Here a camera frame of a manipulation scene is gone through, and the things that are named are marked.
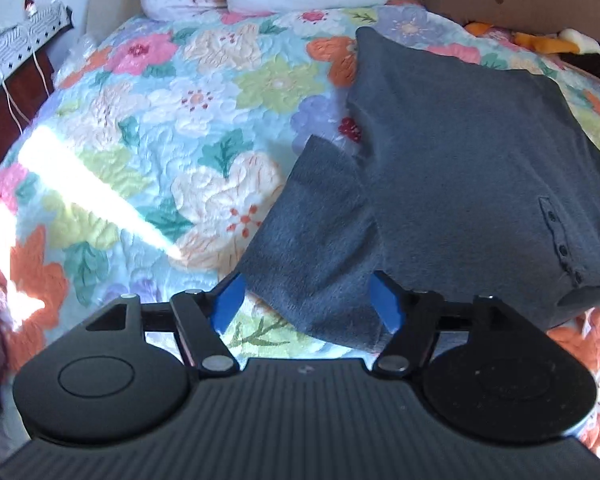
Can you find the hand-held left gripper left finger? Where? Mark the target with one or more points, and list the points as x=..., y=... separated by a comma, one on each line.
x=227, y=305

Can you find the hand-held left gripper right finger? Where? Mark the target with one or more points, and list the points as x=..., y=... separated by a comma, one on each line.
x=387, y=302

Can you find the grey button shirt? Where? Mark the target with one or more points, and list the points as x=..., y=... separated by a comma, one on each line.
x=455, y=160

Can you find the floral quilted bedspread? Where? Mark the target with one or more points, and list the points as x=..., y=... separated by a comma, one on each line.
x=180, y=135

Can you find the dark wooden cabinet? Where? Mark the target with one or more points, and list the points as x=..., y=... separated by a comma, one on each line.
x=10, y=100

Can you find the orange and white plush toy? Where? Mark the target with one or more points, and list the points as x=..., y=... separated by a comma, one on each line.
x=540, y=42

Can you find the white lace cloth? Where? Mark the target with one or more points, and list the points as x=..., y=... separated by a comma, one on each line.
x=15, y=40

